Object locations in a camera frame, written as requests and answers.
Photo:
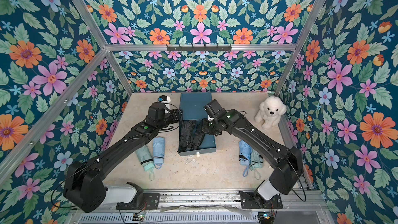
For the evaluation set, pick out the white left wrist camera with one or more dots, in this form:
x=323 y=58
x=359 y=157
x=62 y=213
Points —
x=165 y=100

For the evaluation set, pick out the teal drawer cabinet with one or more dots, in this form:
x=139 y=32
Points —
x=192 y=107

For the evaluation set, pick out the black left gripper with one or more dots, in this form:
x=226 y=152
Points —
x=174 y=114

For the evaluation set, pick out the mint green umbrella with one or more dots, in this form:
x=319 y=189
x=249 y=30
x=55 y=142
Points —
x=256 y=162
x=146 y=160

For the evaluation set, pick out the white plush dog toy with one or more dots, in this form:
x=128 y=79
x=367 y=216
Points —
x=270 y=112

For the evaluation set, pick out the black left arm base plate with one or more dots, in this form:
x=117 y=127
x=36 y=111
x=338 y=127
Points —
x=148 y=200

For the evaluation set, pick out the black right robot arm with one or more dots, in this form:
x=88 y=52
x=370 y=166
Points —
x=286 y=162

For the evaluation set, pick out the light blue umbrella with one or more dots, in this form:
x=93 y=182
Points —
x=245 y=151
x=158 y=152

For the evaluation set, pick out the black umbrella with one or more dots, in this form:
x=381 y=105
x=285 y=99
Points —
x=186 y=135
x=198 y=136

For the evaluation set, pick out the black wall hook rail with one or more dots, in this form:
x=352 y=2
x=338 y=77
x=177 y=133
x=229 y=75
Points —
x=204 y=47

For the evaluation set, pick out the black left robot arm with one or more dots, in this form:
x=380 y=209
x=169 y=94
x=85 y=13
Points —
x=84 y=186

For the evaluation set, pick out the aluminium front rail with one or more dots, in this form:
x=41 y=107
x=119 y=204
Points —
x=212 y=207

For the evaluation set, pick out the mint green umbrella left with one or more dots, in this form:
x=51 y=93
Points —
x=146 y=160

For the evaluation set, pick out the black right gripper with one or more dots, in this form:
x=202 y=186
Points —
x=205 y=126

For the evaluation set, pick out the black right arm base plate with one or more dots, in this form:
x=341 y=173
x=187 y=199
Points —
x=258 y=200

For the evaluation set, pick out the mint green umbrella right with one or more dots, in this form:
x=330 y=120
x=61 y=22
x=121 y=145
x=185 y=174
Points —
x=256 y=162

